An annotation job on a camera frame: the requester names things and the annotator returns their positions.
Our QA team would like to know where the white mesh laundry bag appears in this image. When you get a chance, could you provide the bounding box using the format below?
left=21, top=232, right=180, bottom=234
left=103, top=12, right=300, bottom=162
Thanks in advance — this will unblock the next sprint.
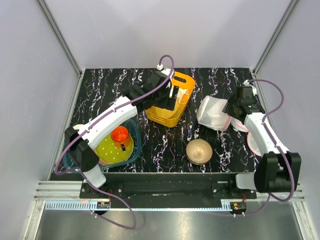
left=196, top=95, right=231, bottom=132

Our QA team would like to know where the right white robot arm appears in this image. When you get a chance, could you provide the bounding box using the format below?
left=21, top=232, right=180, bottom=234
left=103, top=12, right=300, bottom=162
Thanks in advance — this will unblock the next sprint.
left=222, top=86, right=302, bottom=199

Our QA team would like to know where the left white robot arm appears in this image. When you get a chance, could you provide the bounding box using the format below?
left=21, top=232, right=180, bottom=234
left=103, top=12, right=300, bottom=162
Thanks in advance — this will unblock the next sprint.
left=63, top=68, right=175, bottom=198

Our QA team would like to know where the open laundry bag pink trim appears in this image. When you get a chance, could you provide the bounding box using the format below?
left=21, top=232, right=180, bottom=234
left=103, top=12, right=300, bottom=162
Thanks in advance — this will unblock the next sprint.
left=231, top=118, right=249, bottom=133

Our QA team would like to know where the beige bra in basket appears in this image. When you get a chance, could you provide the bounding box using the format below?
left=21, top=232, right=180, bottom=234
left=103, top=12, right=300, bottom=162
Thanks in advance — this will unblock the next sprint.
left=155, top=88, right=190, bottom=119

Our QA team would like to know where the flat pink-rimmed mesh bag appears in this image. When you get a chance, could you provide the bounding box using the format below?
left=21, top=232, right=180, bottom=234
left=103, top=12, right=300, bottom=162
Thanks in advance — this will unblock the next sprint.
left=247, top=132, right=262, bottom=157

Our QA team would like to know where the yellow plastic basket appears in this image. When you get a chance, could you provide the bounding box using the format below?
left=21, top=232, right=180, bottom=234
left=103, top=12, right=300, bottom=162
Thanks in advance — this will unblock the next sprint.
left=145, top=71, right=196, bottom=128

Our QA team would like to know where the teal transparent tray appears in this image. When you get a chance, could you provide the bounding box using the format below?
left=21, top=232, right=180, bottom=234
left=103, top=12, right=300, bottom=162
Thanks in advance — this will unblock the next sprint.
left=62, top=117, right=142, bottom=173

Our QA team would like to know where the orange plastic cup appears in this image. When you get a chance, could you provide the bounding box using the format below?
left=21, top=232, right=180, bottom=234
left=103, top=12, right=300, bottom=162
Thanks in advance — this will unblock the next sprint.
left=110, top=126, right=131, bottom=148

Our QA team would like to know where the yellow-green dotted plate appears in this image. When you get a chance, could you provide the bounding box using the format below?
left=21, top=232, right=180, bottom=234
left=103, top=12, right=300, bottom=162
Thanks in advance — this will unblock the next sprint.
left=94, top=126, right=134, bottom=166

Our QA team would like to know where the pale yellow mug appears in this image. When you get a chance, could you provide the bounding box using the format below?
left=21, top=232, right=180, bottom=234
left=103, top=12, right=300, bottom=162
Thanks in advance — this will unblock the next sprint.
left=73, top=124, right=84, bottom=130

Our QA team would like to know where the pink plate under green plate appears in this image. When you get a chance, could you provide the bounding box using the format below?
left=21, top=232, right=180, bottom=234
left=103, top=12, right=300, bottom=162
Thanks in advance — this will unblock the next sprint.
left=95, top=150, right=132, bottom=166

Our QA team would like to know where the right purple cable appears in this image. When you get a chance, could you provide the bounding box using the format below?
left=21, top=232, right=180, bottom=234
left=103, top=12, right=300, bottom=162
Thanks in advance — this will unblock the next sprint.
left=207, top=78, right=296, bottom=217

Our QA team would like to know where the purple cable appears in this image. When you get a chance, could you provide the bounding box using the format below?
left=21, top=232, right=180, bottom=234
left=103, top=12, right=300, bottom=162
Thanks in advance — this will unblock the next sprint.
left=54, top=54, right=175, bottom=230
left=207, top=78, right=296, bottom=217

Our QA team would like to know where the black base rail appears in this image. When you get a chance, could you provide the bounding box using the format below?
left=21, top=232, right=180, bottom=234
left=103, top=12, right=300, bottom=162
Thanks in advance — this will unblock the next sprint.
left=79, top=172, right=258, bottom=201

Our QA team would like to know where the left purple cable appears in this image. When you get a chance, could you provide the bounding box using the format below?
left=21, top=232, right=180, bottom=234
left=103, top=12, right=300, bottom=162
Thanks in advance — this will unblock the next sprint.
left=54, top=54, right=175, bottom=230

